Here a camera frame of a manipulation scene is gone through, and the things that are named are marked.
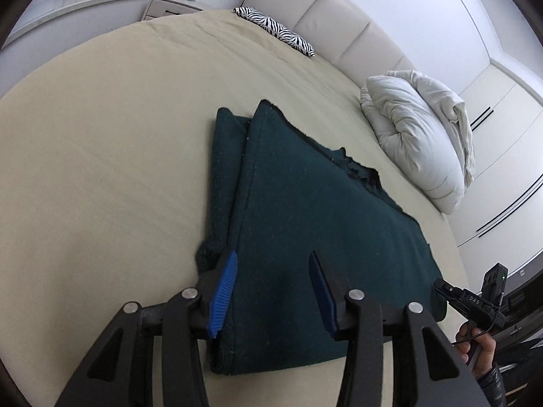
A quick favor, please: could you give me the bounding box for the dark green knit sweater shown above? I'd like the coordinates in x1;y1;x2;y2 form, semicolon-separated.
196;100;446;376

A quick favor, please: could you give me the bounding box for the right hand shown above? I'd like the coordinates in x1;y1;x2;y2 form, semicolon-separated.
455;323;496;380

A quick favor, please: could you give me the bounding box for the beige bed with sheet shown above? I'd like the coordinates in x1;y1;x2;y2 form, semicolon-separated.
1;10;468;406

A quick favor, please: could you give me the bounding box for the white folded duvet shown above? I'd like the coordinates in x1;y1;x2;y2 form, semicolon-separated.
360;70;476;215

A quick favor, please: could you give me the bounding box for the zebra print pillow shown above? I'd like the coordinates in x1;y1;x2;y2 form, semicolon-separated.
233;6;315;58

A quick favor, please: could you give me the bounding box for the cream padded headboard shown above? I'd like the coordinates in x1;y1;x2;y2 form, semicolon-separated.
243;0;415;86

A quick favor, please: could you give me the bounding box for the white bedside table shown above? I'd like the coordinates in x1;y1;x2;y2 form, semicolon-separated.
141;0;212;21

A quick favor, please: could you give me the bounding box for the black cable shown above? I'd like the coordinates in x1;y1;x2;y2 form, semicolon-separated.
450;325;489;347

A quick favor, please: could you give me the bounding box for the white wardrobe with black handles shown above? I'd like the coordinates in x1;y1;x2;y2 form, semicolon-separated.
448;65;542;290

